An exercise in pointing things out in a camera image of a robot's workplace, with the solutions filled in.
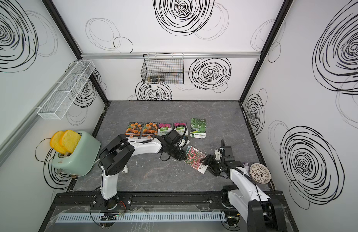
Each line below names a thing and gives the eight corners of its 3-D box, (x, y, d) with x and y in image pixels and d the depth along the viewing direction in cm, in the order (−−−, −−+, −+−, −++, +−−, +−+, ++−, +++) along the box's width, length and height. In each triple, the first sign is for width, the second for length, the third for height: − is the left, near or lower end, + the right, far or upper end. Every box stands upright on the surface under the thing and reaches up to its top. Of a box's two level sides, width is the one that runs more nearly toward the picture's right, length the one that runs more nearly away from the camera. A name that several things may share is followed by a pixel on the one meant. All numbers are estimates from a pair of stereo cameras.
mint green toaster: (65, 177, 83) (45, 168, 71) (82, 144, 97) (67, 131, 85) (93, 177, 83) (77, 168, 71) (105, 144, 97) (94, 131, 85)
